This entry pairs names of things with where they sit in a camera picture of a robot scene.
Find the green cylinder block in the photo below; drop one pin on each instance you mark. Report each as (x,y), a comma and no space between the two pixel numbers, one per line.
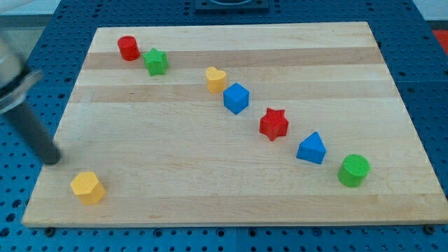
(353,170)

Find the red cylinder block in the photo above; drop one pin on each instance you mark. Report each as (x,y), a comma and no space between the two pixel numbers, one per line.
(128,48)

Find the blue triangle block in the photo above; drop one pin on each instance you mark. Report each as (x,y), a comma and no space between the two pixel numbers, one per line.
(312,149)

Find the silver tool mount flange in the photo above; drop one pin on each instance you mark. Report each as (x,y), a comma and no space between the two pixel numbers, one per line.
(16,81)

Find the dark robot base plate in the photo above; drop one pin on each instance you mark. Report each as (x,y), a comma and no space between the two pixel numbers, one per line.
(230,5)

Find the blue cube block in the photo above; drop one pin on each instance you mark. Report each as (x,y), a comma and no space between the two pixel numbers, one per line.
(236,98)

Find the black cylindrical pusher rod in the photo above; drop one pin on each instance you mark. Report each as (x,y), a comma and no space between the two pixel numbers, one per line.
(34,133)

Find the red star block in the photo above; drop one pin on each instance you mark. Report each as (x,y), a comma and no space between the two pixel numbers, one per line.
(274,124)

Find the wooden board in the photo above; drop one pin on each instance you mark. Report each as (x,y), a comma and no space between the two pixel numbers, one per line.
(169,154)

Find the yellow hexagon block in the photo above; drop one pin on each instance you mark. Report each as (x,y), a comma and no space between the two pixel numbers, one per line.
(88,188)

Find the green star block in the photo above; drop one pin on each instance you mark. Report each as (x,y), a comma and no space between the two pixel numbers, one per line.
(156,62)

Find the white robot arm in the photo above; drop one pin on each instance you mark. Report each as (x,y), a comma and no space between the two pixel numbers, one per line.
(10,57)

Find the yellow heart block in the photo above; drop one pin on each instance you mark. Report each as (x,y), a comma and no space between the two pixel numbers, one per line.
(216,80)

